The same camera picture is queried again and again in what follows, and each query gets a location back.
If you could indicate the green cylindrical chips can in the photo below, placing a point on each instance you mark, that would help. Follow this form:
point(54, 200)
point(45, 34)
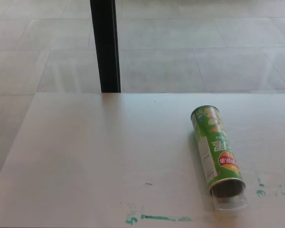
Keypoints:
point(211, 147)

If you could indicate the black vertical post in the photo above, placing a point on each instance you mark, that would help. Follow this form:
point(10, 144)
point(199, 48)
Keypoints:
point(105, 47)

